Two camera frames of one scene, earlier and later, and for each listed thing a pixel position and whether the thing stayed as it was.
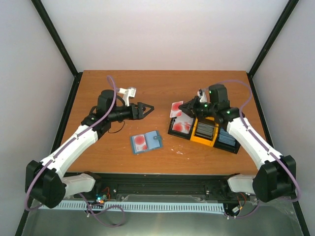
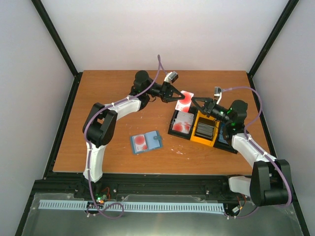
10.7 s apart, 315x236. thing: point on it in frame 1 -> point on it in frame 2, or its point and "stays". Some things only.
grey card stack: (204, 130) stays
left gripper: (139, 115) -> (166, 92)
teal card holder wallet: (141, 143) stays
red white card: (175, 112) -> (183, 105)
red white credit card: (140, 142) stays
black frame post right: (269, 43) stays
